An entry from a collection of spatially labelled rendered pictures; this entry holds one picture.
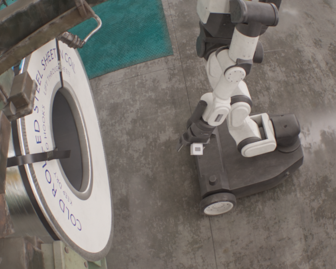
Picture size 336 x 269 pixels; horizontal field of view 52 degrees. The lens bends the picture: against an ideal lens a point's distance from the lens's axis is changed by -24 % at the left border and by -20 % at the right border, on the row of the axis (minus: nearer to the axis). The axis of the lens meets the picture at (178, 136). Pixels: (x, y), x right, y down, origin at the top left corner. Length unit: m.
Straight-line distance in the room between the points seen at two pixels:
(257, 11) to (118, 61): 2.12
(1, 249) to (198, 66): 2.57
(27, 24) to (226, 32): 1.08
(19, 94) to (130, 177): 1.95
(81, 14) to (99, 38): 3.11
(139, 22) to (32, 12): 3.07
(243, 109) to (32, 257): 1.47
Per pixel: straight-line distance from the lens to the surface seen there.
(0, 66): 0.60
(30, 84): 0.77
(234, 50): 1.42
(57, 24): 0.53
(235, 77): 1.45
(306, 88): 2.86
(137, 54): 3.26
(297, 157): 2.32
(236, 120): 1.95
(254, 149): 2.19
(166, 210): 2.44
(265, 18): 1.32
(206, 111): 1.64
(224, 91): 1.55
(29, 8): 0.55
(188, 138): 1.75
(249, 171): 2.28
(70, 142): 2.17
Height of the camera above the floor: 2.16
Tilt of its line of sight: 54 degrees down
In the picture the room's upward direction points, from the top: 20 degrees counter-clockwise
